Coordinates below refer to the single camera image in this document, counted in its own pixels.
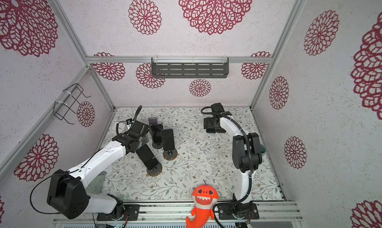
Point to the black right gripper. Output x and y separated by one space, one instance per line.
211 123

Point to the black smartphone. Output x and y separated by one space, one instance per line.
210 130

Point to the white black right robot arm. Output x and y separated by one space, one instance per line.
247 154

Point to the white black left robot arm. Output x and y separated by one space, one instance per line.
67 190

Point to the middle phone on stand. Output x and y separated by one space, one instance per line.
168 139

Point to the phone on stand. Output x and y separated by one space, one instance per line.
168 139
156 133
147 157

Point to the middle round stand base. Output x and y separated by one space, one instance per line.
170 154

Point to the round stand base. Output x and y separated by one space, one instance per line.
155 171
170 154

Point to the rear phone on stand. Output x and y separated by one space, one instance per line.
156 133

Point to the front phone on stand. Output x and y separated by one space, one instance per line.
147 157

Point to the front round stand base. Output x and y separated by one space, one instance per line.
155 171

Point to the teal ceramic cup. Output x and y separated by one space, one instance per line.
263 149

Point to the red shark plush toy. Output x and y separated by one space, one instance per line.
204 198

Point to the grey wall shelf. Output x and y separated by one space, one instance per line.
180 69

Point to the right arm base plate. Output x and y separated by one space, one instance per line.
241 211

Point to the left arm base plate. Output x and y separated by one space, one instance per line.
127 212

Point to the black wire wall rack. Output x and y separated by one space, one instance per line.
62 108

